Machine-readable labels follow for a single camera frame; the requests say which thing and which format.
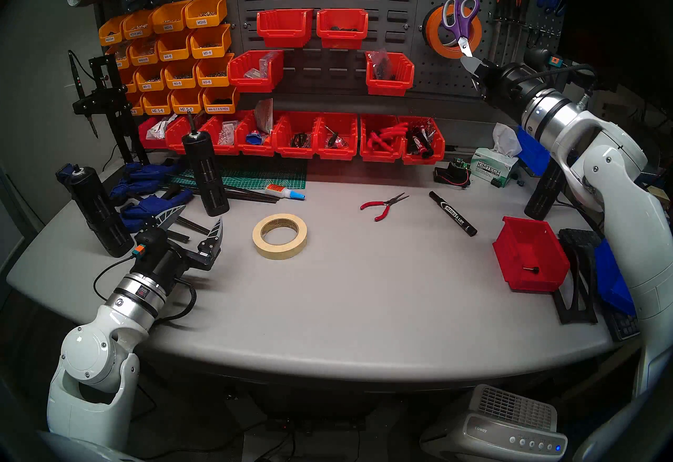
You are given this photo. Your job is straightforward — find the empty red hanging bin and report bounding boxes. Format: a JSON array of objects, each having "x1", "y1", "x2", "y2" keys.
[{"x1": 257, "y1": 9, "x2": 313, "y2": 49}]

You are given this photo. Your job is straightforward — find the green cutting mat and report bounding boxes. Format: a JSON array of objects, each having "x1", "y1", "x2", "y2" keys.
[{"x1": 171, "y1": 157, "x2": 308, "y2": 191}]

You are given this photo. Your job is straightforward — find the white glue tube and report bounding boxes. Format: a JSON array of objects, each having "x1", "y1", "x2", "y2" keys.
[{"x1": 264, "y1": 183, "x2": 305, "y2": 201}]

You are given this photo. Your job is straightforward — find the red bin with paper manual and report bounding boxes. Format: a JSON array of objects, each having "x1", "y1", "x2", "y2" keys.
[{"x1": 234, "y1": 110, "x2": 279, "y2": 157}]

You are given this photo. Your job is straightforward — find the purple handled scissors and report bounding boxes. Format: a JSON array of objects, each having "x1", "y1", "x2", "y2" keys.
[{"x1": 442, "y1": 0, "x2": 481, "y2": 58}]

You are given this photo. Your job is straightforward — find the black soldering iron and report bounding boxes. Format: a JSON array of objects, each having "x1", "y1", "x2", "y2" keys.
[{"x1": 67, "y1": 49, "x2": 100, "y2": 139}]

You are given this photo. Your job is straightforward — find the red handled pliers bundle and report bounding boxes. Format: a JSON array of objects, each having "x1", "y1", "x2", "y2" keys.
[{"x1": 368, "y1": 122, "x2": 410, "y2": 151}]

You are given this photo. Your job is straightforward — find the yellow bin M3-12 label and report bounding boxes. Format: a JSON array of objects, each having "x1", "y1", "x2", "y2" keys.
[{"x1": 134, "y1": 64, "x2": 168, "y2": 93}]

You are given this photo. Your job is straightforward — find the clear bag of black parts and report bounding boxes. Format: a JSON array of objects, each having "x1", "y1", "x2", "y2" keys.
[{"x1": 371, "y1": 50, "x2": 395, "y2": 80}]

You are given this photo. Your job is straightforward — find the blue plastic bin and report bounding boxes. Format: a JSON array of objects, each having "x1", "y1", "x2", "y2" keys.
[
  {"x1": 515, "y1": 126, "x2": 551, "y2": 177},
  {"x1": 594, "y1": 239, "x2": 638, "y2": 317}
]

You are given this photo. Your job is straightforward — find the black battery holder with wires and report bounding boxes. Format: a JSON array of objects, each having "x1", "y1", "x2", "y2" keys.
[{"x1": 434, "y1": 159, "x2": 472, "y2": 188}]

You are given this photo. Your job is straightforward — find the yellow bin M3-6 label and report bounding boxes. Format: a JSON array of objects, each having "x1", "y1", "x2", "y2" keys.
[{"x1": 195, "y1": 54, "x2": 234, "y2": 88}]

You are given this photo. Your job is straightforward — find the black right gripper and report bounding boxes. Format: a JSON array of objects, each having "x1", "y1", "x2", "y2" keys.
[{"x1": 461, "y1": 57, "x2": 543, "y2": 110}]

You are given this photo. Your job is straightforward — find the braided right gripper cable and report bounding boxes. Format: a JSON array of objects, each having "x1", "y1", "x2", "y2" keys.
[{"x1": 518, "y1": 64, "x2": 598, "y2": 99}]

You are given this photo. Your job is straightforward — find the black power strip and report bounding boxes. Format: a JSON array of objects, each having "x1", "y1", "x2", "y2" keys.
[{"x1": 252, "y1": 414, "x2": 369, "y2": 438}]

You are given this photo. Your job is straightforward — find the white tissue sheet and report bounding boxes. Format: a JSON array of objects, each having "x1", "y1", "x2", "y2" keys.
[{"x1": 492, "y1": 122, "x2": 522, "y2": 157}]

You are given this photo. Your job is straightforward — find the Kimtech tissue box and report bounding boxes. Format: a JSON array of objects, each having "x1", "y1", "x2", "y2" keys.
[{"x1": 471, "y1": 147, "x2": 520, "y2": 188}]

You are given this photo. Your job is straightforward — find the red bin with clear box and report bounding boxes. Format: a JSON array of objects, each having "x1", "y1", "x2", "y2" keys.
[{"x1": 227, "y1": 49, "x2": 284, "y2": 94}]

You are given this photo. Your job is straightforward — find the red bin with red pliers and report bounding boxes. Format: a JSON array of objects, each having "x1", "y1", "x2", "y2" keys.
[{"x1": 359, "y1": 114, "x2": 408, "y2": 163}]

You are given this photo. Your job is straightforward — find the dark monitor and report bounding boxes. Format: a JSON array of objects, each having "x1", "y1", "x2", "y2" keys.
[{"x1": 560, "y1": 0, "x2": 673, "y2": 109}]

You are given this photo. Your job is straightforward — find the red bin with black bolt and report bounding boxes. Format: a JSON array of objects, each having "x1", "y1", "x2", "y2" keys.
[{"x1": 493, "y1": 217, "x2": 571, "y2": 293}]

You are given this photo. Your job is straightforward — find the thin black flat bar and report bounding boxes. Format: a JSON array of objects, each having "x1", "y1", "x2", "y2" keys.
[{"x1": 181, "y1": 183, "x2": 263, "y2": 202}]

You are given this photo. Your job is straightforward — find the yellow bin M3X6X4 label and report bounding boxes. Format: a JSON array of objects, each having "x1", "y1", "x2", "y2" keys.
[{"x1": 98, "y1": 16, "x2": 128, "y2": 46}]

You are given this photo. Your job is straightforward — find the black keyboard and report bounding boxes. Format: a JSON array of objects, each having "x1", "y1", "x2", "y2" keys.
[{"x1": 605, "y1": 303, "x2": 642, "y2": 342}]

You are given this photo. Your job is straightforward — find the red handled needle-nose pliers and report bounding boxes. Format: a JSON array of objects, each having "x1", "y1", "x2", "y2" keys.
[{"x1": 360, "y1": 192, "x2": 410, "y2": 222}]

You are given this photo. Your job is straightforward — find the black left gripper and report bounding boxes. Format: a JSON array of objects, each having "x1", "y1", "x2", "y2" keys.
[{"x1": 134, "y1": 205, "x2": 224, "y2": 288}]

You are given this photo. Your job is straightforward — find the red bin with markers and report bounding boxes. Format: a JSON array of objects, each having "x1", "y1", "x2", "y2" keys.
[{"x1": 400, "y1": 117, "x2": 446, "y2": 166}]

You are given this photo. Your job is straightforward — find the red bin with crumpled paper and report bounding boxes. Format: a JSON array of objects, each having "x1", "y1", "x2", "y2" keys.
[{"x1": 138, "y1": 117, "x2": 171, "y2": 150}]

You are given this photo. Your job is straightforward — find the red bin with black parts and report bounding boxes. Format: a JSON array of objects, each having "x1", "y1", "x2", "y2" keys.
[{"x1": 317, "y1": 9, "x2": 370, "y2": 50}]

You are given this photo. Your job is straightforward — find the red black marker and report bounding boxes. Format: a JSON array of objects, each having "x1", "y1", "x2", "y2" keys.
[{"x1": 407, "y1": 122, "x2": 436, "y2": 158}]

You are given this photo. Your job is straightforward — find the yellow bin M2.5-5 label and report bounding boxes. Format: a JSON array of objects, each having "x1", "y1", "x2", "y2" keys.
[{"x1": 169, "y1": 88, "x2": 206, "y2": 115}]

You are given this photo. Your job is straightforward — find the folded paper manual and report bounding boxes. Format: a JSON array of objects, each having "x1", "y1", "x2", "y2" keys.
[{"x1": 254, "y1": 98, "x2": 275, "y2": 135}]

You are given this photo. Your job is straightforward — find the yellow bin M2.5-6 label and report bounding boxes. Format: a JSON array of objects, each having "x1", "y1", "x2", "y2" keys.
[{"x1": 141, "y1": 90, "x2": 173, "y2": 116}]

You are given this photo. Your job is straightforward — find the clear plastic box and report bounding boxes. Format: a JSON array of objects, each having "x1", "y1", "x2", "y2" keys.
[{"x1": 244, "y1": 52, "x2": 279, "y2": 79}]

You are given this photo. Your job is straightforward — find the black bin stand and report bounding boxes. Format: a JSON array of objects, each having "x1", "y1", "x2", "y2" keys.
[{"x1": 552, "y1": 228, "x2": 603, "y2": 325}]

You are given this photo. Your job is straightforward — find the black metal bar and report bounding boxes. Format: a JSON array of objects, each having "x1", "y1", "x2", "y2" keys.
[{"x1": 174, "y1": 217, "x2": 211, "y2": 237}]

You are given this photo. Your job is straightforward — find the white air purifier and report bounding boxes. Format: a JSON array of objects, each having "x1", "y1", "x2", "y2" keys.
[{"x1": 421, "y1": 384, "x2": 569, "y2": 462}]

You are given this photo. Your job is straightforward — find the black screwdriver bit holder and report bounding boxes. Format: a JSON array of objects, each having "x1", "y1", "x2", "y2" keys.
[
  {"x1": 56, "y1": 164, "x2": 135, "y2": 258},
  {"x1": 181, "y1": 110, "x2": 230, "y2": 217},
  {"x1": 524, "y1": 160, "x2": 567, "y2": 221}
]

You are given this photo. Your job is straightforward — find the yellow bin M3X8 BAD label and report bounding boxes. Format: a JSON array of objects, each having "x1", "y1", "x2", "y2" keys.
[{"x1": 122, "y1": 9, "x2": 157, "y2": 40}]

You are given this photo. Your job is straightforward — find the yellow bin M3-8 label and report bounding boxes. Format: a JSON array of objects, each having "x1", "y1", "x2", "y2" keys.
[{"x1": 163, "y1": 59, "x2": 199, "y2": 90}]

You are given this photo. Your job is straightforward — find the yellow bin M4X4X6 label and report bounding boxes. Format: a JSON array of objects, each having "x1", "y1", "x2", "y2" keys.
[{"x1": 128, "y1": 37, "x2": 161, "y2": 66}]

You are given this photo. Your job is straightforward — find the red bin with parts bag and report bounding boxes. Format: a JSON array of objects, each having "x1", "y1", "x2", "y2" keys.
[{"x1": 365, "y1": 51, "x2": 416, "y2": 97}]

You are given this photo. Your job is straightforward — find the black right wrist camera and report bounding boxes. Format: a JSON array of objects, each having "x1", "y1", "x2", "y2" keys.
[{"x1": 524, "y1": 48, "x2": 564, "y2": 70}]

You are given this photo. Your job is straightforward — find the red bin with small tools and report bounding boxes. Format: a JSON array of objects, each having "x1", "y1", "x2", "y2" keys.
[
  {"x1": 273, "y1": 111, "x2": 322, "y2": 159},
  {"x1": 315, "y1": 113, "x2": 361, "y2": 161}
]

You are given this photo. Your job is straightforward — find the yellow bin M3-4 label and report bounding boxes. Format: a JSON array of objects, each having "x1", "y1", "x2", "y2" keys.
[{"x1": 189, "y1": 24, "x2": 232, "y2": 59}]

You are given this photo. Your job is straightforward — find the beige masking tape roll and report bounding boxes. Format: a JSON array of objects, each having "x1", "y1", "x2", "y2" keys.
[{"x1": 252, "y1": 213, "x2": 309, "y2": 260}]

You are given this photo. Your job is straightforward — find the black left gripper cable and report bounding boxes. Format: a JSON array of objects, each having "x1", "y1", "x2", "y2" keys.
[{"x1": 93, "y1": 256, "x2": 198, "y2": 325}]

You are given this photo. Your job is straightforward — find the black permanent marker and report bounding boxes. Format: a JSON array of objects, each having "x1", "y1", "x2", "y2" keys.
[{"x1": 428, "y1": 190, "x2": 478, "y2": 237}]

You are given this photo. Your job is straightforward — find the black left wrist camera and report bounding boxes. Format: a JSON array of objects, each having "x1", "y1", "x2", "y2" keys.
[{"x1": 131, "y1": 229, "x2": 182, "y2": 259}]

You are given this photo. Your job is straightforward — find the black soldering stand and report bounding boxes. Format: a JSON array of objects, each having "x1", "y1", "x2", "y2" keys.
[{"x1": 71, "y1": 54, "x2": 150, "y2": 165}]

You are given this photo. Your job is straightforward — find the yellow bin M4-0.7X6 HEX label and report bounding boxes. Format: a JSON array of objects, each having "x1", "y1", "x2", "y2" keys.
[{"x1": 202, "y1": 85, "x2": 240, "y2": 115}]

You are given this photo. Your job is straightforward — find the yellow bin M3X6 label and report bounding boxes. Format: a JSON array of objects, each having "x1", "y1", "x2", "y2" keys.
[{"x1": 184, "y1": 0, "x2": 228, "y2": 29}]

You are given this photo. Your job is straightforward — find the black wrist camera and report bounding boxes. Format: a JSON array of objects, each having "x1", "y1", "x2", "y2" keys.
[
  {"x1": 524, "y1": 48, "x2": 564, "y2": 70},
  {"x1": 131, "y1": 229, "x2": 182, "y2": 259}
]

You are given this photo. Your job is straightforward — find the blue bar clamp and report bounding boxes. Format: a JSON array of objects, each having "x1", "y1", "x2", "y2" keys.
[
  {"x1": 108, "y1": 161, "x2": 182, "y2": 196},
  {"x1": 120, "y1": 188, "x2": 195, "y2": 233}
]

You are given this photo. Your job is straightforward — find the yellow bin M4-6 label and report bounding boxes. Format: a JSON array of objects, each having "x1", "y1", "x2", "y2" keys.
[{"x1": 156, "y1": 30, "x2": 194, "y2": 62}]

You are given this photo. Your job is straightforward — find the orange tape roll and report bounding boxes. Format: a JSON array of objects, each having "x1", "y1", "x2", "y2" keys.
[{"x1": 425, "y1": 4, "x2": 483, "y2": 60}]

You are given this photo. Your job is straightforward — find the black tape roll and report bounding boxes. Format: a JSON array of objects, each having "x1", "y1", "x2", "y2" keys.
[{"x1": 422, "y1": 8, "x2": 445, "y2": 49}]

